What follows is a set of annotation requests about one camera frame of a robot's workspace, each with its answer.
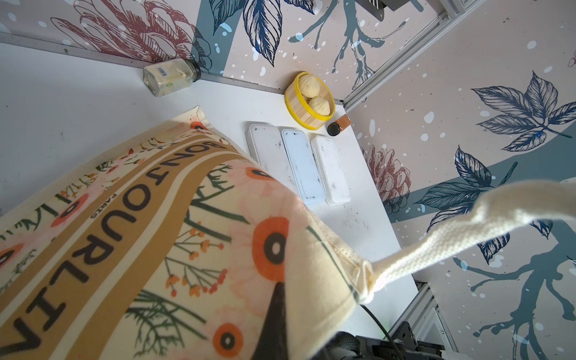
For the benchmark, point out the small glass jar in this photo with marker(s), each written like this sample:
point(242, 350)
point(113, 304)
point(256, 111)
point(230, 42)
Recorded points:
point(171, 76)

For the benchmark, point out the light blue pencil case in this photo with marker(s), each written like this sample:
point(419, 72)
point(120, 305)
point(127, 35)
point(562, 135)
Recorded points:
point(304, 168)

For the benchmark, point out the white pencil case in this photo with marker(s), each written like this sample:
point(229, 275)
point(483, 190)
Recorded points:
point(331, 171)
point(267, 148)

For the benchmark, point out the beige bun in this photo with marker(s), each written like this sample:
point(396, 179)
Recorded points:
point(309, 85)
point(320, 106)

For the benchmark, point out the cream canvas tote bag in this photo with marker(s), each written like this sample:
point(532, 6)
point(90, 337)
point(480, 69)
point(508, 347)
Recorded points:
point(171, 245)

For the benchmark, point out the black wire wall basket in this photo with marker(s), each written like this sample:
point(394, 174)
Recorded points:
point(377, 7)

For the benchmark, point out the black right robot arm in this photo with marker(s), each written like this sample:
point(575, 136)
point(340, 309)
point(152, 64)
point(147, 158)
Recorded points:
point(402, 346)

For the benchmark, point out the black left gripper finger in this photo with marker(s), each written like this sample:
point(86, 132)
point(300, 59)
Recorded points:
point(272, 343)

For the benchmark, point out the small brown bottle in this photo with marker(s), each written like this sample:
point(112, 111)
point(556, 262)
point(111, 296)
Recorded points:
point(338, 126)

